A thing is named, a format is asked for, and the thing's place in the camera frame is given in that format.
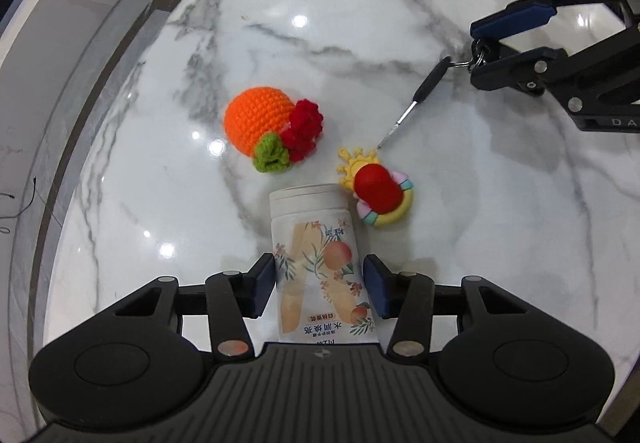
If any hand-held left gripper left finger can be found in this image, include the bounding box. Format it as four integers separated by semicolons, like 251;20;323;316
100;253;277;357

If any orange crochet fruit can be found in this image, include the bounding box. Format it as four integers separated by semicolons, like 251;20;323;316
223;86;324;175

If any white peach print bottle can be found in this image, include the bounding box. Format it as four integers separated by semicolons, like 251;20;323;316
269;183;379;346

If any colourful toy keychain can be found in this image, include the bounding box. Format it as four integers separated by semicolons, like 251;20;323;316
337;148;416;228

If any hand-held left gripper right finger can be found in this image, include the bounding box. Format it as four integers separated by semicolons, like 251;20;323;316
363;253;540;358

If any marble desktop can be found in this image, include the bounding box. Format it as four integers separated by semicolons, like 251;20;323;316
44;0;640;424

